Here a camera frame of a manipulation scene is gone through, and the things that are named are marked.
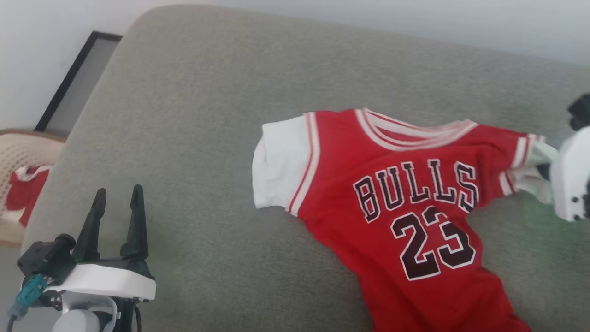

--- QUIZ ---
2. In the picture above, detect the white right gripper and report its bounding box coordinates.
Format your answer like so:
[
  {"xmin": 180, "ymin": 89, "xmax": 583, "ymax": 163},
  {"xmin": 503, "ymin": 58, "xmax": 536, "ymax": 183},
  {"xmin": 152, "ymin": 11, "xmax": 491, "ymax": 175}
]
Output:
[{"xmin": 551, "ymin": 127, "xmax": 590, "ymax": 222}]

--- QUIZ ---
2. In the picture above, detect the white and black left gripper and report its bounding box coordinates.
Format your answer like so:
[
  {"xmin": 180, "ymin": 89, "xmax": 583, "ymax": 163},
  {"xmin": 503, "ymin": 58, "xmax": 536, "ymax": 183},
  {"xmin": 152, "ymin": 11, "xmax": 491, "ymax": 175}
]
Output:
[{"xmin": 46, "ymin": 184, "xmax": 156, "ymax": 302}]

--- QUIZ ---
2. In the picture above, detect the red Bulls 23 jersey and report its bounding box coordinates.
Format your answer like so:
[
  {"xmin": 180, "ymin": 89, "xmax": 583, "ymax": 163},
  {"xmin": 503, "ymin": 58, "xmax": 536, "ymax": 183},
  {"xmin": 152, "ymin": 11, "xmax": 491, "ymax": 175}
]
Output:
[{"xmin": 252, "ymin": 107, "xmax": 554, "ymax": 332}]

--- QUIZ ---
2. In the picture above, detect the red garment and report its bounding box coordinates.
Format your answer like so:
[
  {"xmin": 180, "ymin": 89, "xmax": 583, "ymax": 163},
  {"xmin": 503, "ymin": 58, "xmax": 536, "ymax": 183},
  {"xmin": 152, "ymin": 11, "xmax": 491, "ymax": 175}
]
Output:
[{"xmin": 6, "ymin": 165, "xmax": 51, "ymax": 227}]

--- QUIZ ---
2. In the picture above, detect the beige woven laundry basket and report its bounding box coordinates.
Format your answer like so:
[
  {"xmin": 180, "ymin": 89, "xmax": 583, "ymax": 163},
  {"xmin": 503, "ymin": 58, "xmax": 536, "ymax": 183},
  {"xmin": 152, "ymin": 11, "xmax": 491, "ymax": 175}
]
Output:
[{"xmin": 0, "ymin": 129, "xmax": 66, "ymax": 247}]

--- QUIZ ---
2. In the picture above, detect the black framed grey panel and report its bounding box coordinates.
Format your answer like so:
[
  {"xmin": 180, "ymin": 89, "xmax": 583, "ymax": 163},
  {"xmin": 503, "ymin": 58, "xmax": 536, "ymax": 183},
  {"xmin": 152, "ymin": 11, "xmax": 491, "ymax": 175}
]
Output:
[{"xmin": 35, "ymin": 31, "xmax": 123, "ymax": 134}]

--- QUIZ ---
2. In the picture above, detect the grey fabric sofa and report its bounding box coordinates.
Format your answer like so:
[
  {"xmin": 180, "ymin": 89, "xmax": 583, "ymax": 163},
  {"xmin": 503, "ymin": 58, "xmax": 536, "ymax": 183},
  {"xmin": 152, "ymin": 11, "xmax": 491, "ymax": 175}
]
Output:
[{"xmin": 21, "ymin": 5, "xmax": 590, "ymax": 332}]

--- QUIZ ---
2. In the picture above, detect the teal cable connector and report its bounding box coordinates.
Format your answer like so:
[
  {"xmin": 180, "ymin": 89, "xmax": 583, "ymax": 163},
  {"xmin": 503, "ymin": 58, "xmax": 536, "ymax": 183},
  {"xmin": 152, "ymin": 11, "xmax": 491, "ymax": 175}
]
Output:
[{"xmin": 8, "ymin": 274, "xmax": 47, "ymax": 320}]

